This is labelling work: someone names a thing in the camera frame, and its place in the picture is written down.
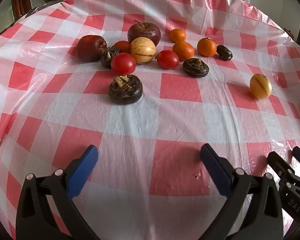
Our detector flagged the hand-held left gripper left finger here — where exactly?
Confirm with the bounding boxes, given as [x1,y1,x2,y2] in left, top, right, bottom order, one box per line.
[16,144,100,240]

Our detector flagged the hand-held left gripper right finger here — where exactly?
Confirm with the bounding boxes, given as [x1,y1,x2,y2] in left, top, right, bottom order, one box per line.
[200,144,283,240]

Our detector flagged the golden yellow pepino melon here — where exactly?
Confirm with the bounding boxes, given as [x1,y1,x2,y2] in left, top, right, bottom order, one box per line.
[249,73,272,100]

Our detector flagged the dark brown water chestnut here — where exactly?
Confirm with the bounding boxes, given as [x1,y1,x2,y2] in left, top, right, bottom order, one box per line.
[101,46,121,68]
[183,58,210,78]
[216,45,233,61]
[108,74,143,105]

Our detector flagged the red tomato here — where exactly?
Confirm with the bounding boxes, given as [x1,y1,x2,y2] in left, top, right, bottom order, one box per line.
[111,53,137,76]
[156,50,180,70]
[113,40,132,54]

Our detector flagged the dark red apple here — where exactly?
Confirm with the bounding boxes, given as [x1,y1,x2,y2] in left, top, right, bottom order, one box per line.
[76,35,107,62]
[127,21,161,47]

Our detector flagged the orange mandarin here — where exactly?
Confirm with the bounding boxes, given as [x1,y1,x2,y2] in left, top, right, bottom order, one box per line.
[197,38,217,57]
[169,28,187,43]
[172,41,195,61]

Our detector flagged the pale striped pepino melon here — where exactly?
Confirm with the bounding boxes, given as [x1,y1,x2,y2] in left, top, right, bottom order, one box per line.
[130,37,157,64]

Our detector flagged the red white checked tablecloth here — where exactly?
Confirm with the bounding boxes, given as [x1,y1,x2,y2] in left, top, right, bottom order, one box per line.
[0,0,300,240]

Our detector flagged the brown wooden door frame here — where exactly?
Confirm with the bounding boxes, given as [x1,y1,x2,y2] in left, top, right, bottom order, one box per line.
[12,0,32,20]

